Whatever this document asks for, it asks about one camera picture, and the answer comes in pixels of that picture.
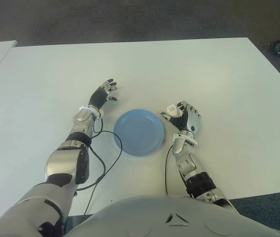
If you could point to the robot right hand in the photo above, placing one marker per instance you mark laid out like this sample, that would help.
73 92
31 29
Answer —
192 121

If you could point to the blue plastic plate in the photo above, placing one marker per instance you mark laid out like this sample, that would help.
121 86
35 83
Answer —
138 132

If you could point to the black dotted shoe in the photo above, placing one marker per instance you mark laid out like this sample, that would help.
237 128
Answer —
279 47

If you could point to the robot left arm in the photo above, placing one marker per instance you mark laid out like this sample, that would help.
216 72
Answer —
63 163

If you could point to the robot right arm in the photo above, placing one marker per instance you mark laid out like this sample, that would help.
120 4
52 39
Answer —
191 170

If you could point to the grey robot torso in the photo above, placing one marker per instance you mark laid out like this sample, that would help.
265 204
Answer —
154 217

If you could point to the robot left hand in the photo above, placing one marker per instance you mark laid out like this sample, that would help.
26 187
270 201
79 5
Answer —
97 97

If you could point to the white charger plug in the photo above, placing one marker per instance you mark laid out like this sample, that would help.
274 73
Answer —
172 108

